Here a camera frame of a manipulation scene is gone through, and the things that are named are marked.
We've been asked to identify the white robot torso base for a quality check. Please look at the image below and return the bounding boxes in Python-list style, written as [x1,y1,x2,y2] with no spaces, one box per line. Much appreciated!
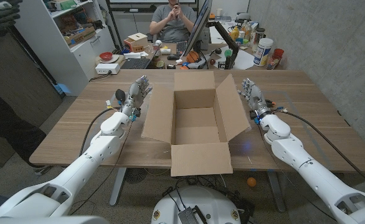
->
[151,185,242,224]

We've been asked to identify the black rubber air blower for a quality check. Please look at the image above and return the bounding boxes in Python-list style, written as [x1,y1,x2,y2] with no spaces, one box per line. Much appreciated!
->
[115,89,126,105]

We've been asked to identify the standing person black trousers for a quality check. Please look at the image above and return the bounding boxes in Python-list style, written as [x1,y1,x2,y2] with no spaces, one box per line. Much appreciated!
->
[0,81,54,175]

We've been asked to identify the small wooden slotted box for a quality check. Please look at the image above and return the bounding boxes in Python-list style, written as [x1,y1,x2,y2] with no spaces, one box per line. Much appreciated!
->
[123,32,149,53]

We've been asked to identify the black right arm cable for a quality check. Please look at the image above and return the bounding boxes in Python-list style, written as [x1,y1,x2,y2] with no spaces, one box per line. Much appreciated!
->
[274,107,365,194]

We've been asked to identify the seated person grey shirt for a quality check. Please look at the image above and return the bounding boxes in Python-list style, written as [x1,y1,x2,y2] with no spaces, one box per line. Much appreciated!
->
[149,0,198,44]

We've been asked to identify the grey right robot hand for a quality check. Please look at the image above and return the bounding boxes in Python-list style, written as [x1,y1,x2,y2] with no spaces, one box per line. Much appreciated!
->
[237,77,272,118]

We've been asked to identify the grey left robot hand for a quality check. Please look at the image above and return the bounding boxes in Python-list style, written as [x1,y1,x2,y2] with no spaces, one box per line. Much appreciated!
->
[121,75,154,118]

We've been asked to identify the dark lidded jar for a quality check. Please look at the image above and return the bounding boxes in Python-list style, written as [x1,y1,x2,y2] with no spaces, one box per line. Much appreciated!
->
[252,27,266,52]

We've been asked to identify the white canister blue label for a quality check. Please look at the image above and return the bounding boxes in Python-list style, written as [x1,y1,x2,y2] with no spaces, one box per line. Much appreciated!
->
[253,37,274,67]

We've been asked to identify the open cardboard box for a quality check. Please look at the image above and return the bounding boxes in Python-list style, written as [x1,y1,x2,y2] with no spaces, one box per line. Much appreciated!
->
[141,70,252,177]

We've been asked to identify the black computer monitor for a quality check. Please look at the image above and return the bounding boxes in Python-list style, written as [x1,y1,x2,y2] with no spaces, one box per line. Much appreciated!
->
[181,0,214,58]

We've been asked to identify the black laptop keyboard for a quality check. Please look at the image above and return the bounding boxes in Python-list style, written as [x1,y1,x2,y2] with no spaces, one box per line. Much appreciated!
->
[120,57,152,70]

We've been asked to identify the printed cardboard box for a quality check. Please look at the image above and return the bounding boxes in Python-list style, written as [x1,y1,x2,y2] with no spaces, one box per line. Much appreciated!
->
[64,26,97,47]

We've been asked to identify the small orange basketball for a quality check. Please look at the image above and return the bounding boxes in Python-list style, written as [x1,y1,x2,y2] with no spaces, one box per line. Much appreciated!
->
[186,50,200,64]

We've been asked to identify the round black floor fan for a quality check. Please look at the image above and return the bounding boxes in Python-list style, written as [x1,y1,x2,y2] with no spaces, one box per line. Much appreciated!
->
[125,167,148,184]

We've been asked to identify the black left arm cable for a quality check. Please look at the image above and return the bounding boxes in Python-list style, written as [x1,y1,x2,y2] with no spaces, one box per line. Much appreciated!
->
[79,107,121,156]

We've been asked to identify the white shelving unit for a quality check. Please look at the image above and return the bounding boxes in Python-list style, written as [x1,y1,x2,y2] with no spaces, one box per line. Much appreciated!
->
[14,0,116,96]

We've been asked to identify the grey desktop keyboard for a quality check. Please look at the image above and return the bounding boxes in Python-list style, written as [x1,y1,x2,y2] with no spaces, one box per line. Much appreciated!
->
[176,40,188,56]

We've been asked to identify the grey table leg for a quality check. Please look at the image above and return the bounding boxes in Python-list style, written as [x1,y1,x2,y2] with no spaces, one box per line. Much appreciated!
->
[109,167,127,207]
[266,170,287,213]

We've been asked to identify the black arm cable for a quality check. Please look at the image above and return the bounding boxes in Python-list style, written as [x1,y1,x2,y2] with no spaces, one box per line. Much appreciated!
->
[79,107,121,156]
[274,107,365,194]

